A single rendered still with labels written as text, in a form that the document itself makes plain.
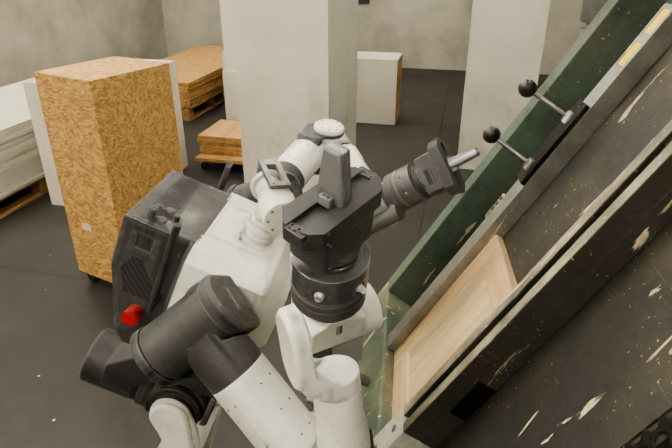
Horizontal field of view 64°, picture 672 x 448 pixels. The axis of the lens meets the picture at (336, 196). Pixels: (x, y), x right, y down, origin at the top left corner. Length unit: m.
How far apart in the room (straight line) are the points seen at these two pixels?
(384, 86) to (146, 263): 5.26
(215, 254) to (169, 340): 0.17
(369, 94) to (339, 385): 5.52
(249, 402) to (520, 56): 4.23
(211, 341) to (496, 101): 4.24
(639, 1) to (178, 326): 1.15
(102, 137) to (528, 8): 3.30
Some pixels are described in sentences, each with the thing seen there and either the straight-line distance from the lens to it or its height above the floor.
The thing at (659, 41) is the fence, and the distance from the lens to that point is 1.19.
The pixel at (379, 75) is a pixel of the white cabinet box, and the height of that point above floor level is 0.55.
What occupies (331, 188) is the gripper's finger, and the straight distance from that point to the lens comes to 0.52.
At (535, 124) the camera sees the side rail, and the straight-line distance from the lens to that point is 1.42.
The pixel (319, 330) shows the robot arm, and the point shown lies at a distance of 0.64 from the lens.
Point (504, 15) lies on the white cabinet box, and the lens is 4.72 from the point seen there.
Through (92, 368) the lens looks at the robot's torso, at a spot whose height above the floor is 1.04.
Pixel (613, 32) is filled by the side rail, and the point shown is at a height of 1.64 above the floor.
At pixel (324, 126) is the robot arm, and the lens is 1.37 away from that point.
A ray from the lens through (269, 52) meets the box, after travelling 3.44.
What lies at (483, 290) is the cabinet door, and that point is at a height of 1.18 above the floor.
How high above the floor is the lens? 1.81
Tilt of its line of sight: 25 degrees down
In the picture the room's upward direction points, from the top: straight up
